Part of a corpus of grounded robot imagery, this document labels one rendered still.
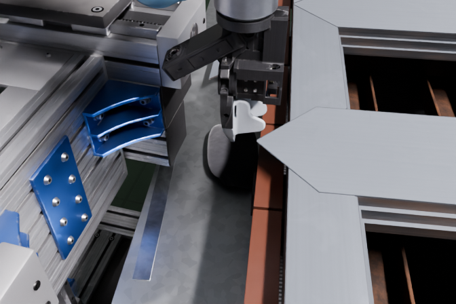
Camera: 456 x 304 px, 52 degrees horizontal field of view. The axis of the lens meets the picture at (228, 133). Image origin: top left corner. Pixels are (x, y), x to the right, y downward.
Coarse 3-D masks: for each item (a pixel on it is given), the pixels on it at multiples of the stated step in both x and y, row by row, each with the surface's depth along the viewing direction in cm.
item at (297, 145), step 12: (300, 120) 72; (312, 120) 72; (288, 132) 70; (300, 132) 70; (312, 132) 70; (288, 144) 68; (300, 144) 68; (312, 144) 68; (276, 156) 66; (288, 156) 66; (300, 156) 66; (312, 156) 66; (300, 168) 64; (312, 168) 64; (312, 180) 62
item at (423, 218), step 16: (352, 32) 94; (368, 32) 93; (384, 32) 93; (400, 32) 93; (416, 32) 92; (352, 48) 95; (368, 48) 94; (384, 48) 94; (400, 48) 94; (416, 48) 94; (432, 48) 93; (448, 48) 93; (288, 112) 79; (368, 208) 61; (384, 208) 61; (400, 208) 61; (416, 208) 61; (432, 208) 60; (448, 208) 60; (368, 224) 62; (384, 224) 62; (400, 224) 62; (416, 224) 62; (432, 224) 61; (448, 224) 61; (368, 272) 56; (368, 288) 53
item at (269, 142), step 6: (270, 132) 70; (276, 132) 70; (264, 138) 69; (270, 138) 69; (276, 138) 69; (264, 144) 68; (270, 144) 68; (276, 144) 68; (270, 150) 67; (276, 150) 67
